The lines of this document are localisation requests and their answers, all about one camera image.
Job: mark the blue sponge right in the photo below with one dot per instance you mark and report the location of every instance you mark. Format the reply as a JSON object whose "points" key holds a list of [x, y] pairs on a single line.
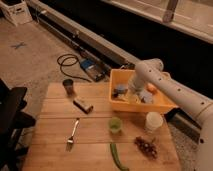
{"points": [[146, 97]]}

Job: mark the blue sponge left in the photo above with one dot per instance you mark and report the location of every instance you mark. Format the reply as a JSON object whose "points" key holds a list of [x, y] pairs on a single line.
{"points": [[119, 89]]}

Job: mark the black chair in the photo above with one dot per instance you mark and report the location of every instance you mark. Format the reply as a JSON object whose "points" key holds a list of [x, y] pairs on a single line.
{"points": [[12, 121]]}

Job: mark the white paper cup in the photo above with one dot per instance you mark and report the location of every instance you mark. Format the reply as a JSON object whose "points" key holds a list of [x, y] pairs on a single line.
{"points": [[153, 121]]}

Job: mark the blue power device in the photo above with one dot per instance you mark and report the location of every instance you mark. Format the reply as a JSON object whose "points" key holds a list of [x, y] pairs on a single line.
{"points": [[92, 70]]}

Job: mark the yellow plastic bin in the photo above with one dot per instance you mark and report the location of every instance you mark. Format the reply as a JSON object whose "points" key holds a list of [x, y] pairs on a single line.
{"points": [[161, 103]]}

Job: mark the small brown rectangular box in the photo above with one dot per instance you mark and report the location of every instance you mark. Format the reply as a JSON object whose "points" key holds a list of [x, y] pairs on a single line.
{"points": [[82, 105]]}

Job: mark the green plastic cup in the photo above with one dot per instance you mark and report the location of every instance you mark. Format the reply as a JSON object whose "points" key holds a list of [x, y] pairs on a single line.
{"points": [[115, 125]]}

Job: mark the silver fork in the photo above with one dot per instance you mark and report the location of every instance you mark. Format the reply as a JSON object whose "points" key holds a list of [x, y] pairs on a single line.
{"points": [[70, 140]]}

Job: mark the white cardboard box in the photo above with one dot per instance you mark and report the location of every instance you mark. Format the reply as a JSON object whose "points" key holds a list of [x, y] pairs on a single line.
{"points": [[17, 14]]}

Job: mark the orange fruit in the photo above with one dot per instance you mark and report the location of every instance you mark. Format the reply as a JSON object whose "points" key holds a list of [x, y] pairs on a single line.
{"points": [[151, 88]]}

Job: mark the green cucumber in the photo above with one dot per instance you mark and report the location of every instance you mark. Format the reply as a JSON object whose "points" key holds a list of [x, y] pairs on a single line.
{"points": [[114, 153]]}

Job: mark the dark metal cup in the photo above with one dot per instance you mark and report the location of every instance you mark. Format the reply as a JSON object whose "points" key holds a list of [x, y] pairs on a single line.
{"points": [[68, 85]]}

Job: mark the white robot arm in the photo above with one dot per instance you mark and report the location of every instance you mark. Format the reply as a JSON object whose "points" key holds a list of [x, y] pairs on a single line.
{"points": [[199, 107]]}

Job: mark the blue sponge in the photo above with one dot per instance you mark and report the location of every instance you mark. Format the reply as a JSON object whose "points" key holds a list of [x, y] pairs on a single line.
{"points": [[146, 97], [119, 89]]}

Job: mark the bunch of dark grapes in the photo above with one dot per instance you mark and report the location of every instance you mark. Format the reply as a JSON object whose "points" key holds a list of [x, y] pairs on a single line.
{"points": [[146, 147]]}

